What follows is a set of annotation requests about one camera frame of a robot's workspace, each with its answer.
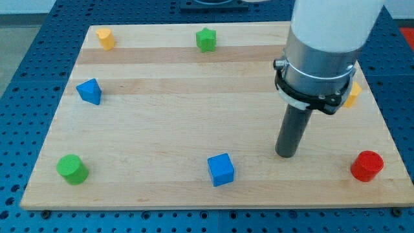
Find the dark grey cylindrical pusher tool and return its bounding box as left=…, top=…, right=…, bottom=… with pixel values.
left=275, top=105, right=312, bottom=158

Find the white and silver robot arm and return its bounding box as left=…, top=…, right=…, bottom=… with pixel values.
left=274, top=0, right=384, bottom=158

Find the yellow hexagon block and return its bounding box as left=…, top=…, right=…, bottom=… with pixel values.
left=343, top=82, right=362, bottom=108

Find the blue cube block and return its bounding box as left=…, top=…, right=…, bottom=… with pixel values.
left=207, top=153, right=235, bottom=187

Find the red cylinder block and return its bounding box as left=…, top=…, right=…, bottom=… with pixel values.
left=350, top=150, right=384, bottom=182

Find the light wooden board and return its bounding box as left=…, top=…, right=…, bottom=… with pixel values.
left=20, top=21, right=413, bottom=210

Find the green star block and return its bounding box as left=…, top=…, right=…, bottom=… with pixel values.
left=195, top=27, right=217, bottom=52

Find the blue triangle block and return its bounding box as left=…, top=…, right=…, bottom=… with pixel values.
left=76, top=78, right=102, bottom=105

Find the green cylinder block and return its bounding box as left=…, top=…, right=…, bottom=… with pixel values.
left=56, top=154, right=89, bottom=185

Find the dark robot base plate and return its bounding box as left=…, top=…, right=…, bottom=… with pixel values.
left=180, top=0, right=248, bottom=12

